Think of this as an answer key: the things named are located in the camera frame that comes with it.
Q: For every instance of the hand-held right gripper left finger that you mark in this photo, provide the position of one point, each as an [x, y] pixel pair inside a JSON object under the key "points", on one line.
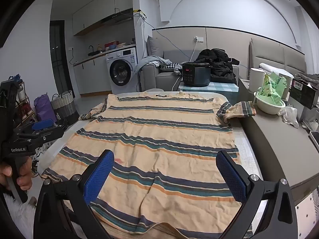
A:
{"points": [[99, 176]]}

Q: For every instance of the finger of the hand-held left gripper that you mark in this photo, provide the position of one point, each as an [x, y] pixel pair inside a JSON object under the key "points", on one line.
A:
{"points": [[49, 133], [43, 124]]}

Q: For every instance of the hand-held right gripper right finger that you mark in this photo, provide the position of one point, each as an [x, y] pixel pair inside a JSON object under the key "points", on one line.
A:
{"points": [[230, 176]]}

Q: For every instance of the striped beige t-shirt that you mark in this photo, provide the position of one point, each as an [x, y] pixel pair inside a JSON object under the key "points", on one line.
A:
{"points": [[162, 134]]}

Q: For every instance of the person's left forearm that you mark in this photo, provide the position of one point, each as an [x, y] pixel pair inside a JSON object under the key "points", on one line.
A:
{"points": [[15, 216]]}

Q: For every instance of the person's left hand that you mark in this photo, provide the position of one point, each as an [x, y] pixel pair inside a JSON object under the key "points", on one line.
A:
{"points": [[23, 179]]}

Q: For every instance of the purple bag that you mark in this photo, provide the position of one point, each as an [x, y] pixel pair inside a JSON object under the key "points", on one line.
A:
{"points": [[43, 107]]}

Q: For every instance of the shelf rack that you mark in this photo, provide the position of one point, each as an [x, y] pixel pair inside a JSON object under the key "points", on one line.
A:
{"points": [[25, 104]]}

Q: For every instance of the woven basket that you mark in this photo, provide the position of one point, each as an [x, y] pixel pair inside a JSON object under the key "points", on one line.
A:
{"points": [[64, 104]]}

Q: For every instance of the white checked table cloth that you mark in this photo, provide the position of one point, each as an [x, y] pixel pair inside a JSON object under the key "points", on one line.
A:
{"points": [[244, 149]]}

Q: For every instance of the grey desk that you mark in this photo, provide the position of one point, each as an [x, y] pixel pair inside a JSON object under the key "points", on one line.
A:
{"points": [[274, 149]]}

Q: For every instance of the dark door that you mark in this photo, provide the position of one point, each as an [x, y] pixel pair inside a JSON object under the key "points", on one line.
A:
{"points": [[58, 54]]}

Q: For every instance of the kitchen base cabinet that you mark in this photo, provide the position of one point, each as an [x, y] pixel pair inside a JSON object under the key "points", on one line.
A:
{"points": [[92, 72]]}

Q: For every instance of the crumpled white tissue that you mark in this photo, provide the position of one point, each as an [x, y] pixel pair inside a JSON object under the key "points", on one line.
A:
{"points": [[290, 117]]}

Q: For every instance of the blue checked cloth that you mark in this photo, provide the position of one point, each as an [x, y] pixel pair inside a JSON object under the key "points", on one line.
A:
{"points": [[211, 89]]}

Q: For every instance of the black faucet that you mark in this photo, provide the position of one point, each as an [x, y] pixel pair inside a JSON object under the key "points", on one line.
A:
{"points": [[91, 48]]}

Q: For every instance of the white washing machine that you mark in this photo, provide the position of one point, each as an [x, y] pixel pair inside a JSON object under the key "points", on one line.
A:
{"points": [[122, 72]]}

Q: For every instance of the green packets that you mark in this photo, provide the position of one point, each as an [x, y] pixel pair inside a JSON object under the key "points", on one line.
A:
{"points": [[271, 89]]}

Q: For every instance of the silver metal cylinder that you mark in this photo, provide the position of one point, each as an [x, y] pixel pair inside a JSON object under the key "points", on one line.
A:
{"points": [[256, 79]]}

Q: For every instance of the red container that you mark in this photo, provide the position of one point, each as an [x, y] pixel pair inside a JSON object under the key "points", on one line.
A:
{"points": [[110, 46]]}

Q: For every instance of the dark rice cooker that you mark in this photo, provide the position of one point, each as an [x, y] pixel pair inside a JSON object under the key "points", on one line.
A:
{"points": [[197, 74]]}

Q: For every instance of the black box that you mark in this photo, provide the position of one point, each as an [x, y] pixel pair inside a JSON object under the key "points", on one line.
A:
{"points": [[302, 92]]}

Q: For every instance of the black jacket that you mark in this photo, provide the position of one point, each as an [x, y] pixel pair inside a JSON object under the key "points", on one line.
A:
{"points": [[219, 64]]}

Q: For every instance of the grey sofa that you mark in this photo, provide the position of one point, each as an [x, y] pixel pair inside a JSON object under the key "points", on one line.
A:
{"points": [[164, 79]]}

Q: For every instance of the grey cloth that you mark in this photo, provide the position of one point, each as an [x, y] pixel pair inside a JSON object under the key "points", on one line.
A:
{"points": [[152, 61]]}

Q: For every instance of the houndstooth cloth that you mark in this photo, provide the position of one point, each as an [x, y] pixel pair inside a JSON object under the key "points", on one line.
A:
{"points": [[169, 66]]}

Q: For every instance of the beige padded headboard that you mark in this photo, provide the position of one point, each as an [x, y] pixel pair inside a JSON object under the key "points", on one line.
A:
{"points": [[274, 54]]}

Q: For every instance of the range hood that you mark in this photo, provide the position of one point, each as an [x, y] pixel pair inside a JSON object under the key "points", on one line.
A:
{"points": [[119, 17]]}

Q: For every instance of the grey pillow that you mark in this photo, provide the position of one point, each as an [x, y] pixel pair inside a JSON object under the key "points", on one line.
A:
{"points": [[154, 46]]}

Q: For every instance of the white wall cabinets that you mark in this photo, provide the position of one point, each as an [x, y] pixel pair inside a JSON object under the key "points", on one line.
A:
{"points": [[99, 10]]}

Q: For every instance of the white wall socket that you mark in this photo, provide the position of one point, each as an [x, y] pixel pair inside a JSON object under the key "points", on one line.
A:
{"points": [[198, 39]]}

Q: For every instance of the wall power strip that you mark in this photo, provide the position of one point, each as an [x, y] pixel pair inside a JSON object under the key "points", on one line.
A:
{"points": [[141, 13]]}

